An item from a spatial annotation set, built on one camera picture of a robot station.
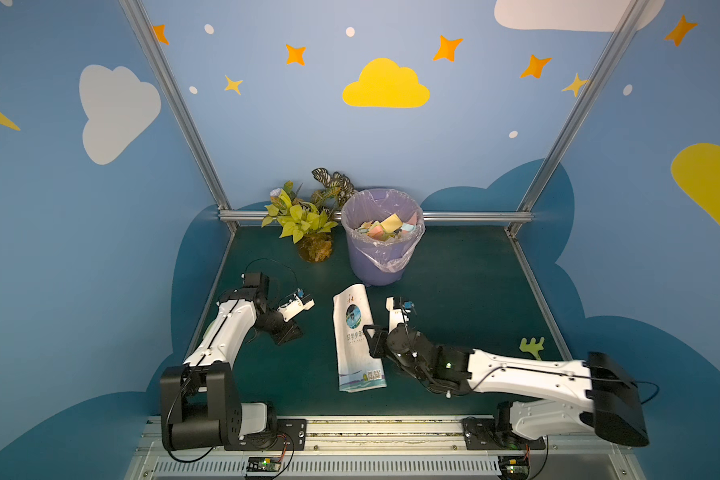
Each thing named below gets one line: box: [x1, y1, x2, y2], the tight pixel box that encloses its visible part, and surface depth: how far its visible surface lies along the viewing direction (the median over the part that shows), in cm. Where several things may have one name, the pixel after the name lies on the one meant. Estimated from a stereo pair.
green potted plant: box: [261, 168, 354, 263], surface depth 100 cm
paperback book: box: [333, 284, 387, 392], surface depth 78 cm
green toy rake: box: [519, 337, 545, 361], surface depth 92 cm
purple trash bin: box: [341, 188, 426, 286], surface depth 95 cm
